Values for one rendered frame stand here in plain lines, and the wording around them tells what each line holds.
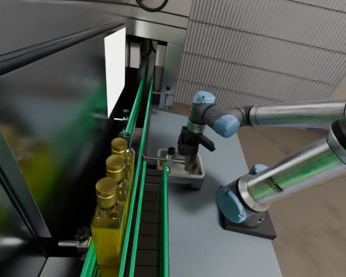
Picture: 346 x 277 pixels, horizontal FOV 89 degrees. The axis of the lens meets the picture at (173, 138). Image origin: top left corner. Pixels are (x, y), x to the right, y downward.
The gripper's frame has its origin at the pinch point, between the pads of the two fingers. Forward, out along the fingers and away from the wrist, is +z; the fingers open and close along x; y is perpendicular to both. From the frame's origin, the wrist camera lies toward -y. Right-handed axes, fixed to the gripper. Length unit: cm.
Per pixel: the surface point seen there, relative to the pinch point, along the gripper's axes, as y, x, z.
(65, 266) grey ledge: 37, 43, -4
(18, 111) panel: 39, 37, -43
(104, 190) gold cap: 27, 41, -32
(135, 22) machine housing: 36, -75, -47
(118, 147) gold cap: 27, 30, -32
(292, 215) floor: -129, -28, 84
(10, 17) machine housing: 40, 32, -53
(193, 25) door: -31, -258, -43
